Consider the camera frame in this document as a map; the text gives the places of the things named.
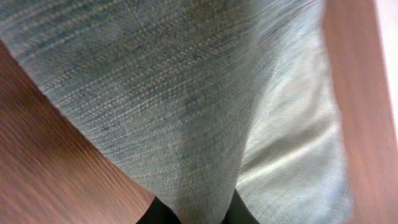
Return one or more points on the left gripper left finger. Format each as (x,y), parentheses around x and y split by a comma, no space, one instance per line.
(158,213)

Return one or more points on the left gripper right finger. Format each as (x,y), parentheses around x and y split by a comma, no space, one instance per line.
(238,213)

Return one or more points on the light grey jeans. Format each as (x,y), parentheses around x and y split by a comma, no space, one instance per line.
(196,100)

